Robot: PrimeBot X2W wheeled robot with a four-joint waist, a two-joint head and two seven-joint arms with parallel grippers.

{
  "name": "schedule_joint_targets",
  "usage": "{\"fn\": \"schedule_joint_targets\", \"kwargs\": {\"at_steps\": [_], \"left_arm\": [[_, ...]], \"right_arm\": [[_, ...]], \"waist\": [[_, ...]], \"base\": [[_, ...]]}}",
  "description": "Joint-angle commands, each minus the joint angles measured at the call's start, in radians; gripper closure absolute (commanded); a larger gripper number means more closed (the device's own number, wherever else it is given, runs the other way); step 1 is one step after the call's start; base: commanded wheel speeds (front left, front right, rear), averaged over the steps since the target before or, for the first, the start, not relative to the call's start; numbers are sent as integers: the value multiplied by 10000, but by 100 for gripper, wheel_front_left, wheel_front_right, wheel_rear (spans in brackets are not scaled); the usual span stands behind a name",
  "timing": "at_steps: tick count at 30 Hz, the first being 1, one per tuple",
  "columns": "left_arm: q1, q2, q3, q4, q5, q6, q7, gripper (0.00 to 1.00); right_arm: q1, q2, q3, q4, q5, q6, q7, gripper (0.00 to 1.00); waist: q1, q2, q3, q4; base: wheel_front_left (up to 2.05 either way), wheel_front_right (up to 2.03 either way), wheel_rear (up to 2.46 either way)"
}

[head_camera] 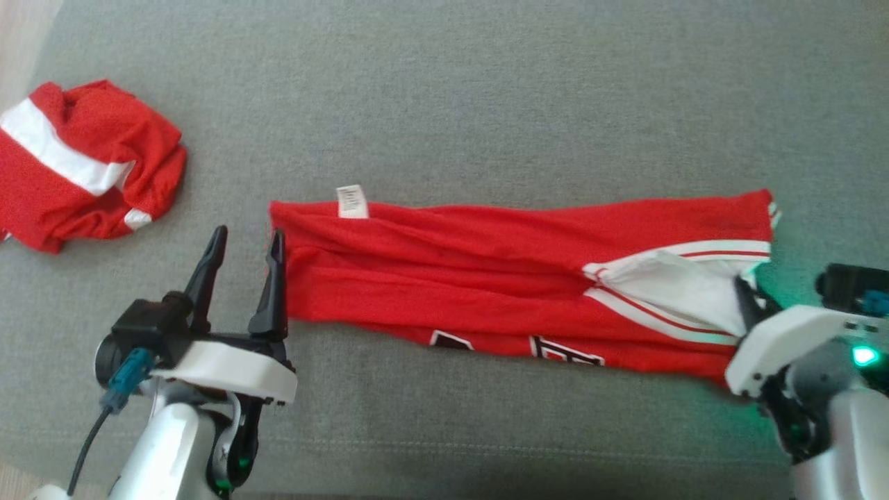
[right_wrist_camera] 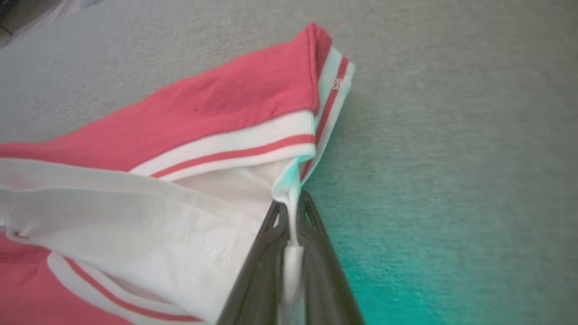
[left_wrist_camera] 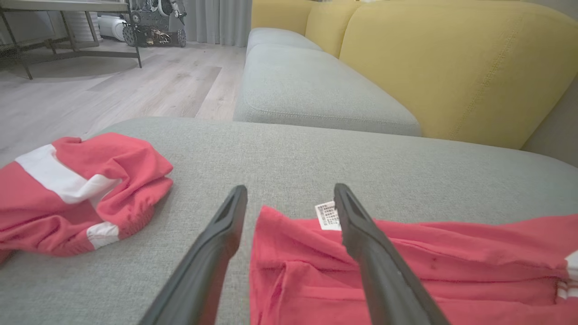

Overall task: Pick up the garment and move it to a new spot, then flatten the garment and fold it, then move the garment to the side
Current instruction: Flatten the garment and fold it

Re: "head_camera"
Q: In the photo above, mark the red Bulls basketball jersey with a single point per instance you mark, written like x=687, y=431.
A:
x=451, y=271

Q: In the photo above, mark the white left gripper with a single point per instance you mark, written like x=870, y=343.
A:
x=229, y=368

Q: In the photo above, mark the red shorts with white stripe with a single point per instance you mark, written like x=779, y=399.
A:
x=62, y=215

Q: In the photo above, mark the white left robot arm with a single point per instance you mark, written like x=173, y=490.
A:
x=173, y=444

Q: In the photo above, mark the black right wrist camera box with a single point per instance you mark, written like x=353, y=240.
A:
x=847, y=285

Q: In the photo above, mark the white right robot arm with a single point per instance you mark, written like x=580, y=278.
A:
x=847, y=430

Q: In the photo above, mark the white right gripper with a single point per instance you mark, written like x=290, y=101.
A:
x=785, y=337

